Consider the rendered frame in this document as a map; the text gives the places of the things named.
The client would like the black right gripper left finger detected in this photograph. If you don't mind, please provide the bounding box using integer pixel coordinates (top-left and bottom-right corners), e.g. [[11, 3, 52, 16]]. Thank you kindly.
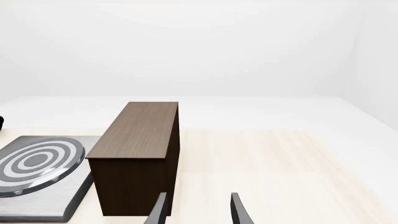
[[143, 192, 169, 224]]

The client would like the flat stove plate with rings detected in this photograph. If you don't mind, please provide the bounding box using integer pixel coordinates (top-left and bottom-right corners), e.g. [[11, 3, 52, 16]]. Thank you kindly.
[[0, 135, 103, 223]]

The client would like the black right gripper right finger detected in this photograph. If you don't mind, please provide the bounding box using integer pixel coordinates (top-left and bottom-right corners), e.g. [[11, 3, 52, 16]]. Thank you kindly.
[[230, 192, 255, 224]]

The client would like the brown wooden cabinet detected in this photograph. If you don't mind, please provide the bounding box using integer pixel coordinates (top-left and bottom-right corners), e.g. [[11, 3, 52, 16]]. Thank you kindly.
[[85, 101, 180, 217]]

